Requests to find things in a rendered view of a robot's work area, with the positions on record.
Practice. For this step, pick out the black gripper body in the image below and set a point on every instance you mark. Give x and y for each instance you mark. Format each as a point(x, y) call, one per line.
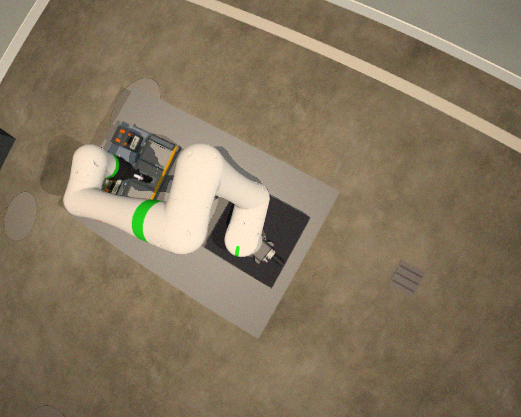
point(130, 173)

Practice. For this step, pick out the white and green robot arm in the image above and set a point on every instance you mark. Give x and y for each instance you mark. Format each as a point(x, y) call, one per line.
point(177, 225)

